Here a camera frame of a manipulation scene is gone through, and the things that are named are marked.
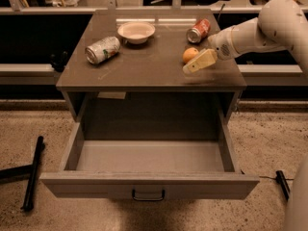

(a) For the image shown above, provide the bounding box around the black drawer handle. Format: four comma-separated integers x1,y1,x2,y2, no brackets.
132,190,165,202

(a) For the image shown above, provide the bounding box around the orange fruit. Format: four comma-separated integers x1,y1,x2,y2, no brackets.
182,47,199,64

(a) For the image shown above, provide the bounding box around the red soda can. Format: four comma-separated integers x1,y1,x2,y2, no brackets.
186,18,211,43

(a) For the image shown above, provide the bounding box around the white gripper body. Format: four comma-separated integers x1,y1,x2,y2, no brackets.
208,27,240,61

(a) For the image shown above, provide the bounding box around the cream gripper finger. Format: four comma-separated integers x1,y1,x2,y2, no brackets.
183,49,218,74

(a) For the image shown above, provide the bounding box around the grey cabinet with top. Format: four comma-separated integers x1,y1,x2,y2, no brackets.
57,7,246,116

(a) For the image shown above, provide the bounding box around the white paper label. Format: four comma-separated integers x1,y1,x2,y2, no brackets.
97,91,126,99

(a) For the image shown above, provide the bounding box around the black stand leg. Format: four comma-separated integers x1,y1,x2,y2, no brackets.
0,136,46,212
275,170,290,200

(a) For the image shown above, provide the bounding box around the white bowl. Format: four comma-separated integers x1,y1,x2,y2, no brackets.
117,21,155,44

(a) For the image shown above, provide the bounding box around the open grey top drawer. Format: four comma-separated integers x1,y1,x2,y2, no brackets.
40,125,259,200

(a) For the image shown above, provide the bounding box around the black stand leg left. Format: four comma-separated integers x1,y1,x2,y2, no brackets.
0,136,46,212

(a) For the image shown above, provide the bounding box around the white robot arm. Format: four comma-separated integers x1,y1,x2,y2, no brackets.
183,0,308,231

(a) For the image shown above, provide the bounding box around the black clamp on rail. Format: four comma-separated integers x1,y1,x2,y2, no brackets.
50,51,68,72

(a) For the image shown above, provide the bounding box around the white green soda can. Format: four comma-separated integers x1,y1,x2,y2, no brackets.
85,37,120,64

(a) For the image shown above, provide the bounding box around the black cable on floor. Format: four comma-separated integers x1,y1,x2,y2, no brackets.
259,175,295,182

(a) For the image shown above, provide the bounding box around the black stand leg right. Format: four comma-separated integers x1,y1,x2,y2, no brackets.
275,170,290,200

